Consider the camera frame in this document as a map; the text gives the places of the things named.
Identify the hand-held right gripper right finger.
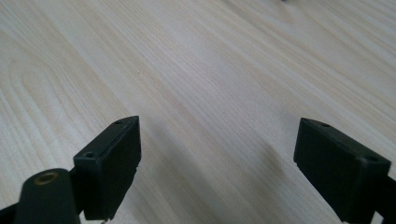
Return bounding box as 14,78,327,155
292,117,392,224

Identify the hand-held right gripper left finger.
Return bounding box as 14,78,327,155
73,115,142,222

